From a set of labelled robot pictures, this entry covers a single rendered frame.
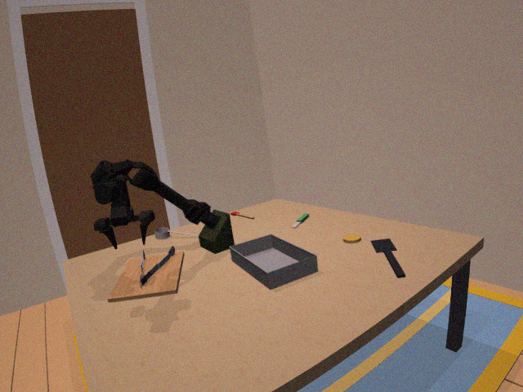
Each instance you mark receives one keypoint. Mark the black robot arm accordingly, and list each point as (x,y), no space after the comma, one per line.
(108,190)

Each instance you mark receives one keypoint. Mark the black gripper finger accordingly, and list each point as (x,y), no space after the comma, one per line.
(110,234)
(143,231)

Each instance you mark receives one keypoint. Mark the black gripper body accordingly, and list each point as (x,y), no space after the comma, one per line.
(144,217)

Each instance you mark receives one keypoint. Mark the wooden board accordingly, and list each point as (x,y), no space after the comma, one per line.
(163,282)

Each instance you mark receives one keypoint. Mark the dark grey spatula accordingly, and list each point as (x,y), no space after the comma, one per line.
(385,245)

